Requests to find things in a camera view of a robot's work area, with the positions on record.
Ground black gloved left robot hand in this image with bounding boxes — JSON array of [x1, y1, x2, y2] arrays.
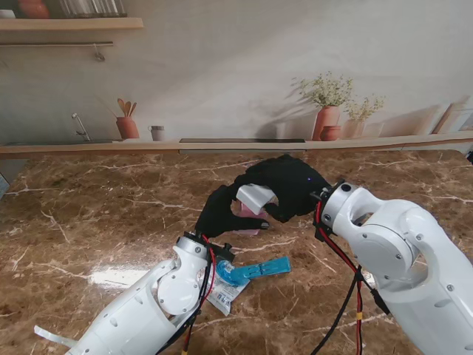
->
[[194, 184, 270, 238]]

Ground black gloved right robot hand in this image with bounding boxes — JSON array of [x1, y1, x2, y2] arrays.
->
[[234, 154, 333, 224]]

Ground clear bottle with pink seasoning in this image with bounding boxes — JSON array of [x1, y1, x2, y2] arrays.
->
[[237, 199, 270, 237]]

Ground white square bottle cap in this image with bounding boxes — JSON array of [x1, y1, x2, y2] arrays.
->
[[236, 183, 276, 214]]

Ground blue plastic bag clip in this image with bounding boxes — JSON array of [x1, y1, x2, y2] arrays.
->
[[215, 256, 292, 286]]

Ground white blue salt bag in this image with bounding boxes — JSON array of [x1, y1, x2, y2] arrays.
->
[[205, 275, 249, 317]]

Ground small round terracotta pot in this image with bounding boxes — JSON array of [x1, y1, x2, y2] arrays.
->
[[319, 125, 343, 142]]

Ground pale vase with flowers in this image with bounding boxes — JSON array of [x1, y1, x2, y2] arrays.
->
[[343, 94, 385, 140]]

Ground long wooden counter ledge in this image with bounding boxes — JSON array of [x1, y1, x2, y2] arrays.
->
[[0, 131, 473, 160]]

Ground leaning wooden cutting boards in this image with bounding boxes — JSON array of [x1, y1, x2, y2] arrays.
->
[[432, 96, 473, 135]]

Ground glass jars on shelf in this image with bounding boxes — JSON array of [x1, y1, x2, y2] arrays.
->
[[61, 0, 126, 18]]

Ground round terracotta jar on shelf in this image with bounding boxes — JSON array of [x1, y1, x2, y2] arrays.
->
[[16, 0, 50, 19]]

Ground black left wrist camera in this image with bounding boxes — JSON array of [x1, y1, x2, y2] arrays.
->
[[215, 243, 237, 265]]

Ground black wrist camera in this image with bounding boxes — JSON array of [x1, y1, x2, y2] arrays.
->
[[215, 243, 237, 265], [313, 218, 336, 243]]

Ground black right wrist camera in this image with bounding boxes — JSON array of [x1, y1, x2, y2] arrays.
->
[[313, 218, 336, 243]]

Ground red black left arm cables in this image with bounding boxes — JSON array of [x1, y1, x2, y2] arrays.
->
[[162, 234, 220, 355]]

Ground red black arm cables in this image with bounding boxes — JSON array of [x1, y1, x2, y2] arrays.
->
[[310, 201, 391, 355], [162, 234, 220, 355]]

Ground red black right arm cables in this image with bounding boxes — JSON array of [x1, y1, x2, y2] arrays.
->
[[310, 201, 391, 355]]

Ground wooden wall shelf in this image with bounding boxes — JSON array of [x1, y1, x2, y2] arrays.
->
[[0, 17, 144, 31]]

